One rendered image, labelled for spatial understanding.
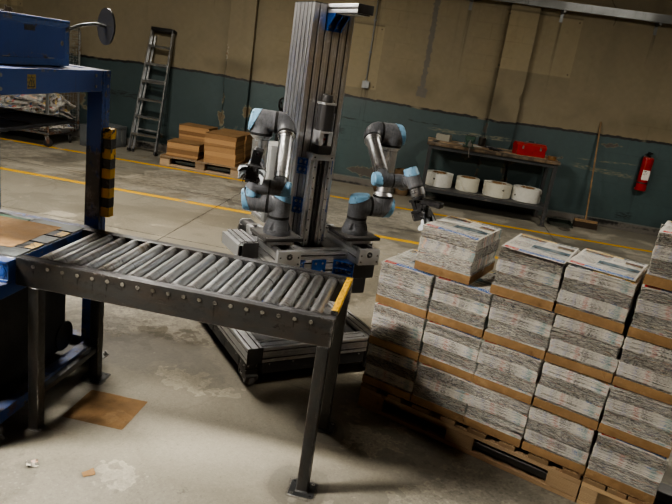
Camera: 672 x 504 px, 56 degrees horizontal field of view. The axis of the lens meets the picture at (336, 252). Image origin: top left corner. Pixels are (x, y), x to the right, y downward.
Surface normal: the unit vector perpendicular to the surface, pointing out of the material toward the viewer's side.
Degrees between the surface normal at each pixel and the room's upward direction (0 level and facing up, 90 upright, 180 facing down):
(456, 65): 90
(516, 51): 90
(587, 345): 90
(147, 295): 90
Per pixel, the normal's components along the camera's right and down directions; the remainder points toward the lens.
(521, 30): -0.16, 0.26
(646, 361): -0.52, 0.18
